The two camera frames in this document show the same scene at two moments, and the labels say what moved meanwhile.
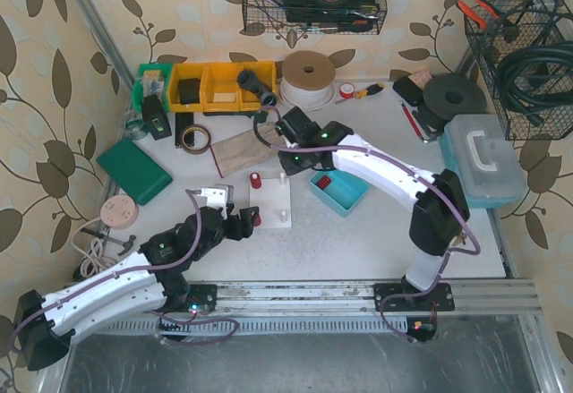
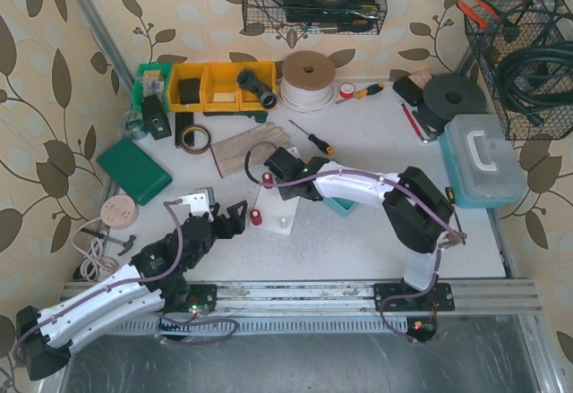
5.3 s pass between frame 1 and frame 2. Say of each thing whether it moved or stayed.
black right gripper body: moved
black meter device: stayed
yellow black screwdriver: stayed
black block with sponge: stayed
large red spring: moved
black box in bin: stayed
